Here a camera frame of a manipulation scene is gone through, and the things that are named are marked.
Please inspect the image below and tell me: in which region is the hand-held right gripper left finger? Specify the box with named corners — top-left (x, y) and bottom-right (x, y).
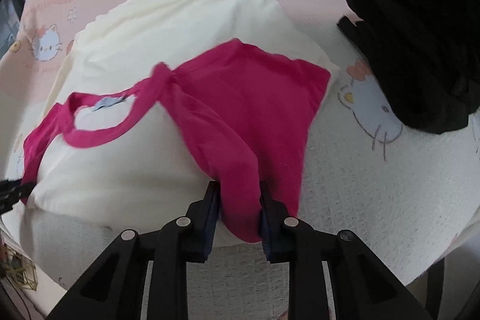
top-left (47, 181), bottom-right (222, 320)

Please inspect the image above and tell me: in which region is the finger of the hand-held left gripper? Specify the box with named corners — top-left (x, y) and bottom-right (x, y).
top-left (0, 178), bottom-right (35, 216)

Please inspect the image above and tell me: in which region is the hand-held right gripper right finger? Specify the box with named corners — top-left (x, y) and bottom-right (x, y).
top-left (259, 181), bottom-right (432, 320)

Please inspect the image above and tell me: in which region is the magenta t-shirt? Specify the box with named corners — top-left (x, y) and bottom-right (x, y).
top-left (23, 38), bottom-right (331, 244)

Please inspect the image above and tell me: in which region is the cream t-shirt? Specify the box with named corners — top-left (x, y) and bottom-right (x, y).
top-left (28, 0), bottom-right (340, 249)

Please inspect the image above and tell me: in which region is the pink and white printed blanket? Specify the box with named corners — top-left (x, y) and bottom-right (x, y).
top-left (0, 0), bottom-right (480, 306)

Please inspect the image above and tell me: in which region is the black knit garment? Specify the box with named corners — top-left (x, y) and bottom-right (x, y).
top-left (337, 0), bottom-right (480, 135)

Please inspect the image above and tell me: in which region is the gold wire frame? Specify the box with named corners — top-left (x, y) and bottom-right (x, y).
top-left (0, 245), bottom-right (39, 294)

